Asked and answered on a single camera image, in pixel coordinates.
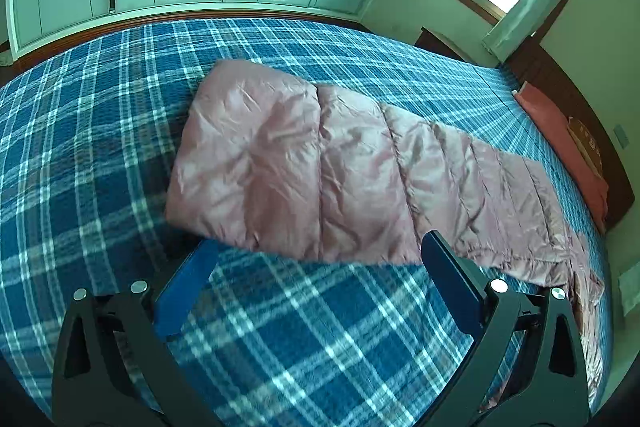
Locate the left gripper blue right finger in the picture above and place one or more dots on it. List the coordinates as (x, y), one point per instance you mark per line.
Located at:
(486, 313)

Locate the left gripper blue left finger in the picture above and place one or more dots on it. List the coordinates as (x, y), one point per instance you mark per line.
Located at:
(149, 386)

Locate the pink puffer down jacket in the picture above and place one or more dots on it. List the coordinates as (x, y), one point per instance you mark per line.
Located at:
(316, 172)

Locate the small embroidered cushion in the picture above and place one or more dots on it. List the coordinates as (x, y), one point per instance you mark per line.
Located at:
(590, 146)

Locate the orange red pillow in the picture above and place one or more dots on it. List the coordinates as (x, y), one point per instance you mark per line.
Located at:
(555, 127)

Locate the dark wooden headboard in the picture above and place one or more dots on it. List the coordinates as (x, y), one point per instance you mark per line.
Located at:
(532, 63)

